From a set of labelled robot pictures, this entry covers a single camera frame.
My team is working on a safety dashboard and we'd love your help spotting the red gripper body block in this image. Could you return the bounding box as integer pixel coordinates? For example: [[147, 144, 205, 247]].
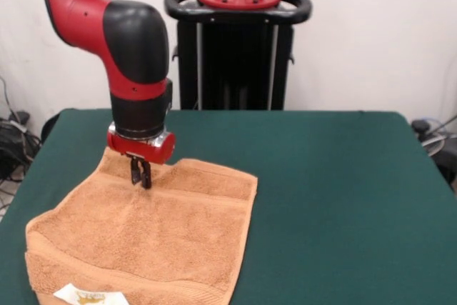
[[106, 122, 176, 166]]

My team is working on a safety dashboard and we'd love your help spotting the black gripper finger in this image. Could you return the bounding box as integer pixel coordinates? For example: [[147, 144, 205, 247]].
[[140, 160, 153, 190], [129, 156, 143, 186]]

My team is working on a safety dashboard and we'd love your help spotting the orange terry towel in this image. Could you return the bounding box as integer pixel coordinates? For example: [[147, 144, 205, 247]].
[[24, 146, 258, 305]]

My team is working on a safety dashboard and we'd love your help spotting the dark green table cloth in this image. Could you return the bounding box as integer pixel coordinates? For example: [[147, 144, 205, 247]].
[[0, 107, 457, 305]]

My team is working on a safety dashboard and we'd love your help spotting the small black oval device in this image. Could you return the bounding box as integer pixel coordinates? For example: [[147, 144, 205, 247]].
[[411, 120, 432, 134]]

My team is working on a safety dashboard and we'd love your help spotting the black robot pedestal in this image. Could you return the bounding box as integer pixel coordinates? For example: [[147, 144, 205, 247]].
[[164, 0, 313, 111]]

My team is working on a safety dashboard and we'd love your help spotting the black cable tangle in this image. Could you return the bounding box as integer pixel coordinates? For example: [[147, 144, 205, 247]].
[[0, 76, 44, 213]]

